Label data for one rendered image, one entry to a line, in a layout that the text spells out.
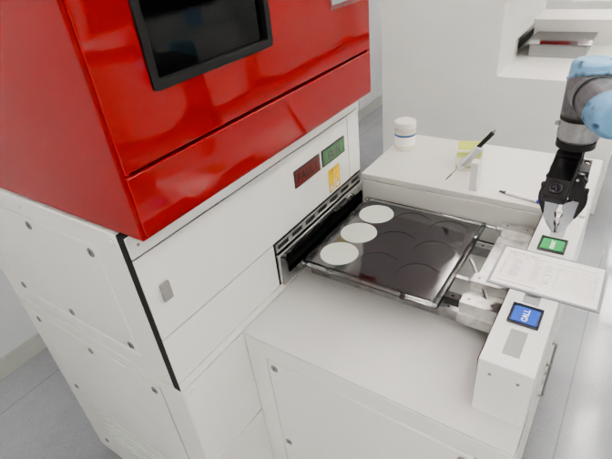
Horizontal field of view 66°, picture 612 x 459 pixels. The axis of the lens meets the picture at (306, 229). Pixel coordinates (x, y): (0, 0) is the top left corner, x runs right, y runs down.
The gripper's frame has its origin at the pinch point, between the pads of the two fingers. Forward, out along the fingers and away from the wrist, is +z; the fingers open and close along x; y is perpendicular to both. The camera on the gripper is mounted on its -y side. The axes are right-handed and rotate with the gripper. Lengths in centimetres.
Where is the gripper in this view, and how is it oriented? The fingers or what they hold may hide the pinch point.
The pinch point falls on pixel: (555, 229)
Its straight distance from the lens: 115.0
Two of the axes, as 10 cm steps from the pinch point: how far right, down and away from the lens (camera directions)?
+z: 1.0, 8.3, 5.4
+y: 5.5, -5.0, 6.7
